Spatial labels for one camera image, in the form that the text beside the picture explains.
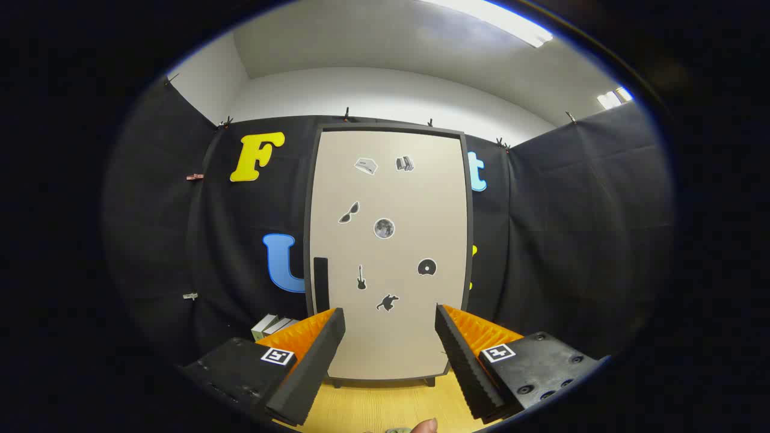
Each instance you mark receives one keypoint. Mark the black backdrop cloth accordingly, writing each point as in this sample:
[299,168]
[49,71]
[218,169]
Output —
[571,240]

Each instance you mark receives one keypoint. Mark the small ceiling light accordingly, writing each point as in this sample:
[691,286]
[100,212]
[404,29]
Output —
[613,96]

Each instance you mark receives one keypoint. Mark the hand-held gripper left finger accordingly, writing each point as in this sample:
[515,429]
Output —
[313,367]

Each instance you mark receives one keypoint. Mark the beige cabinet door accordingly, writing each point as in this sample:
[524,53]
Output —
[421,204]

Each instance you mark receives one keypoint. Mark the dark grey cabinet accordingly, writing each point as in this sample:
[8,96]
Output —
[391,127]

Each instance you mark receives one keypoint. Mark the green book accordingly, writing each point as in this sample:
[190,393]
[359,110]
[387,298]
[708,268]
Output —
[262,328]

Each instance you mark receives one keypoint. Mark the long ceiling light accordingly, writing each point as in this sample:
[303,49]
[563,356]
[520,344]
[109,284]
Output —
[499,21]

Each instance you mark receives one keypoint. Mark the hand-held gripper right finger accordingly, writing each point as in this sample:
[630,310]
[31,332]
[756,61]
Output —
[466,367]

